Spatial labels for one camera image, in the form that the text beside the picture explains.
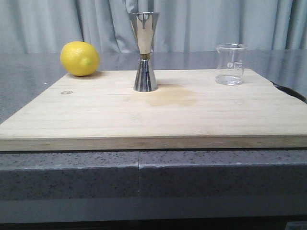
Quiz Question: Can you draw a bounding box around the grey curtain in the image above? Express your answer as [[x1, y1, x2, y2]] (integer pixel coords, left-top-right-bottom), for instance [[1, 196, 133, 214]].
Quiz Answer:
[[0, 0, 307, 54]]

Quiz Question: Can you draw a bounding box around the light wooden cutting board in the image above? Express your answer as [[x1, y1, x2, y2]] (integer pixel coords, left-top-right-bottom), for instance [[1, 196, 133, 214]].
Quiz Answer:
[[0, 69, 307, 151]]

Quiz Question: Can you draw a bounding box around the clear glass beaker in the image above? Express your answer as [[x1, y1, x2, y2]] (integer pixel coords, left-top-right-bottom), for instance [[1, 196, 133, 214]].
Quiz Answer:
[[215, 43, 248, 86]]

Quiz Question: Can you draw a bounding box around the white label sticker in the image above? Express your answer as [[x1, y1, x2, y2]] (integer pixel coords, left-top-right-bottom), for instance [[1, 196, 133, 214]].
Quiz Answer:
[[285, 221, 307, 230]]

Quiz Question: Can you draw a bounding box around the yellow lemon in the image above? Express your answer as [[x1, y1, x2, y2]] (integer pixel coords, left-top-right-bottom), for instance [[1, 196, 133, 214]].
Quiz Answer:
[[60, 41, 100, 77]]

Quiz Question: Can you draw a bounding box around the silver double jigger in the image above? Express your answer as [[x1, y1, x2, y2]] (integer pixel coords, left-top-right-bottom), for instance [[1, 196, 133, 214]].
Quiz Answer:
[[129, 12, 160, 92]]

